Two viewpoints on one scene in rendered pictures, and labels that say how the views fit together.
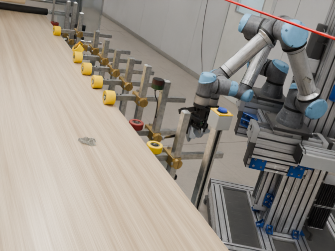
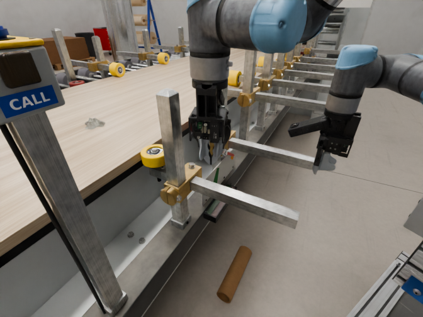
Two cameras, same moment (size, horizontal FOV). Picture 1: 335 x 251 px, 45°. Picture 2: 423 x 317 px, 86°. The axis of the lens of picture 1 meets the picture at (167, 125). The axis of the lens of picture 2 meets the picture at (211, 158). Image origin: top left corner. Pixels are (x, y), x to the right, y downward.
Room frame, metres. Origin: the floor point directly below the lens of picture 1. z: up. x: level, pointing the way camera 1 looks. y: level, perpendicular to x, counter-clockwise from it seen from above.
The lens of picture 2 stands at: (1.60, -0.52, 1.24)
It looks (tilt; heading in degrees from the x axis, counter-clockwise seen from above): 33 degrees down; 59
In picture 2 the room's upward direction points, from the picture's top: straight up
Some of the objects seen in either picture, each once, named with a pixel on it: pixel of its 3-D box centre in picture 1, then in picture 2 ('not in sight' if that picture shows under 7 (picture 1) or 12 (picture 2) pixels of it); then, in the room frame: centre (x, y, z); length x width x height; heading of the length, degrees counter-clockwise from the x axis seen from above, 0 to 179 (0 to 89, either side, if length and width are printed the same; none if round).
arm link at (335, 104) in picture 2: (211, 100); (342, 102); (2.19, -0.21, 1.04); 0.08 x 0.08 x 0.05
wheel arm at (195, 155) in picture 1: (186, 156); (214, 191); (1.85, -0.13, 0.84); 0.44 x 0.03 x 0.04; 120
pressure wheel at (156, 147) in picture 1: (152, 153); (157, 165); (1.75, 0.04, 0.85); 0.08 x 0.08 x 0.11
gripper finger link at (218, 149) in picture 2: (195, 134); (216, 152); (1.84, -0.14, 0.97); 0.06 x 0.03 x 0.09; 51
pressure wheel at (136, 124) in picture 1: (134, 130); not in sight; (1.96, 0.16, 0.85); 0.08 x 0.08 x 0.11
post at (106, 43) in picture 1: (101, 70); (286, 77); (2.84, 0.56, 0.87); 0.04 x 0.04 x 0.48; 30
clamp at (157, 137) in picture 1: (152, 133); (221, 142); (2.00, 0.07, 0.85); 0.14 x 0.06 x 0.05; 30
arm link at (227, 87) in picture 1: (224, 86); (266, 22); (1.88, -0.22, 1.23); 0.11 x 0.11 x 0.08; 17
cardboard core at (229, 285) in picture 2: not in sight; (235, 272); (2.08, 0.00, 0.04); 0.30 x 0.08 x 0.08; 30
